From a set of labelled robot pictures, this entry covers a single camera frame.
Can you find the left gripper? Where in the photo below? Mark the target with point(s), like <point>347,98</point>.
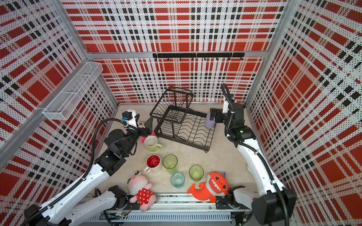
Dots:
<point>143,133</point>

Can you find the teal glass cup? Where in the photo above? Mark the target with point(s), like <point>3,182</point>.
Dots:
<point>177,180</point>

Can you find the red shark plush toy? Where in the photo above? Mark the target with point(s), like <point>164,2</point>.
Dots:
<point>215,186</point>

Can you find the black wall hook rail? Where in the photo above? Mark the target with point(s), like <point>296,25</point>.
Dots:
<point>198,55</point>

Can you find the lavender plastic cup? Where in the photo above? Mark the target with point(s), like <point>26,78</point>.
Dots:
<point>210,124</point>

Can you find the pink bear plush toy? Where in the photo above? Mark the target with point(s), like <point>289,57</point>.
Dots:
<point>139,188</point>

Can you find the white mug green handle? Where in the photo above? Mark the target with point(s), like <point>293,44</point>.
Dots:
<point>152,144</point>

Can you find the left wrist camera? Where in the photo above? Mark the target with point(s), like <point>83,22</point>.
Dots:
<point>130,118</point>

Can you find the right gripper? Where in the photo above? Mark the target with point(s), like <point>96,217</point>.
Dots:
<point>219,114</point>

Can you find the black wire dish rack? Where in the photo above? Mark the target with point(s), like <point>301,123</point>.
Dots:
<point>178,123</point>

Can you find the white wire wall basket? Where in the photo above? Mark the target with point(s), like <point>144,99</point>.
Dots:
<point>70,96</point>

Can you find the short green glass cup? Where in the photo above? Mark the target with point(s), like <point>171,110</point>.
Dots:
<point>196,172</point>

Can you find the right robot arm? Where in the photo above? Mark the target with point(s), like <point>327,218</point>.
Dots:
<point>273,202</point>

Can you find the tall green glass cup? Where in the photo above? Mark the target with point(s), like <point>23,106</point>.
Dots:
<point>170,162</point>

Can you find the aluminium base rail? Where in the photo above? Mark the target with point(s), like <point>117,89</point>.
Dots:
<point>169,207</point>

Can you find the white mug red interior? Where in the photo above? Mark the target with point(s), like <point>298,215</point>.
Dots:
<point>153,164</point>

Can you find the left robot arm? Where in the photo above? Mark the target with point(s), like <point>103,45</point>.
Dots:
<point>63,209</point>

